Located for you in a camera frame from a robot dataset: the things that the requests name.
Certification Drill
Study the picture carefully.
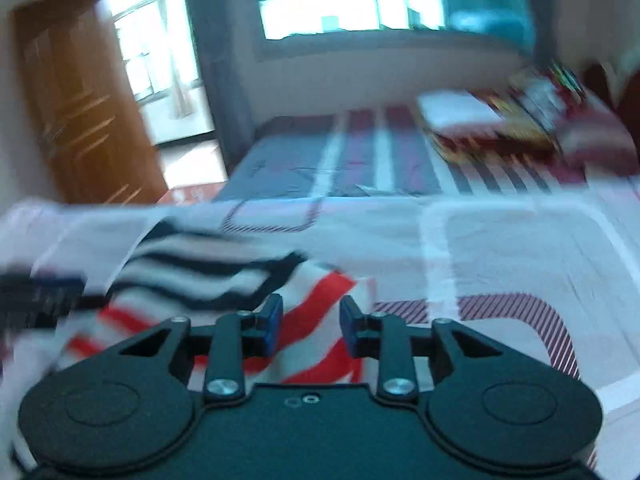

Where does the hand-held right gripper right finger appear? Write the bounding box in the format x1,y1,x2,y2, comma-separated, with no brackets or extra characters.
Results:
340,296,506,403

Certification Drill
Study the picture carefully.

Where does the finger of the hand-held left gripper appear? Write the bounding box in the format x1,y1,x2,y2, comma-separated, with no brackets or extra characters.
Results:
0,270,88,333

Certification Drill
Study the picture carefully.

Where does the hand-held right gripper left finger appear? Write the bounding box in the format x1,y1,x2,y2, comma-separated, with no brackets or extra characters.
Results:
117,294,284,405

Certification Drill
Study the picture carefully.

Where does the white black red striped garment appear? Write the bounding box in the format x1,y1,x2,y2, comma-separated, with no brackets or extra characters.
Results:
0,205,378,466

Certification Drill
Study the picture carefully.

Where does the bed with grey striped sheet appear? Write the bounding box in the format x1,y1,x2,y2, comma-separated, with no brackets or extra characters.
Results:
215,105,640,201

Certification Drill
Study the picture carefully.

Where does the brown wooden door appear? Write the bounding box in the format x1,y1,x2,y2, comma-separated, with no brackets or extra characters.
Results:
12,0,168,206

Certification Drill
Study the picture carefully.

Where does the folded red yellow blanket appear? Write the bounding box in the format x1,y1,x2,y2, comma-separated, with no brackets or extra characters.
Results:
425,87,556,163

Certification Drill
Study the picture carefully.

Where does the folded white cloth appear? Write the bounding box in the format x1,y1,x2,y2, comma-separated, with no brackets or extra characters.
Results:
417,91,503,131

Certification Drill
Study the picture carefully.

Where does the beige curtain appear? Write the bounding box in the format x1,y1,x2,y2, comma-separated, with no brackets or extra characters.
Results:
150,0,201,121

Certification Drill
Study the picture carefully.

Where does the window with beige curtain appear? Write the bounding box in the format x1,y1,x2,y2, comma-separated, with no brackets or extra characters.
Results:
107,0,206,106

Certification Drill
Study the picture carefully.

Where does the long grey curtain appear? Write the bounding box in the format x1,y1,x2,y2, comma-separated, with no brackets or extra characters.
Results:
177,0,256,181

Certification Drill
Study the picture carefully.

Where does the colourful patterned cloth bundle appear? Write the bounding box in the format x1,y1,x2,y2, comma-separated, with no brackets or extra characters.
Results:
507,60,586,136

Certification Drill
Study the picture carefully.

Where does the maroon striped pillow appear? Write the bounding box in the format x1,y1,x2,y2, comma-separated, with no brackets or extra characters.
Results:
555,105,640,176

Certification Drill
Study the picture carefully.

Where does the large sliding window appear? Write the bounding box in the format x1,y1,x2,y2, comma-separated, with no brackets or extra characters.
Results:
247,0,536,43

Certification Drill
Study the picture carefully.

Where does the teal curtain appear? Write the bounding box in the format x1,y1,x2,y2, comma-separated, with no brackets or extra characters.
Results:
437,0,536,53

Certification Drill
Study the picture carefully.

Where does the dark red headboard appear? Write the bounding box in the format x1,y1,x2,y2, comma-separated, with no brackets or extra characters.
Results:
582,45,640,126

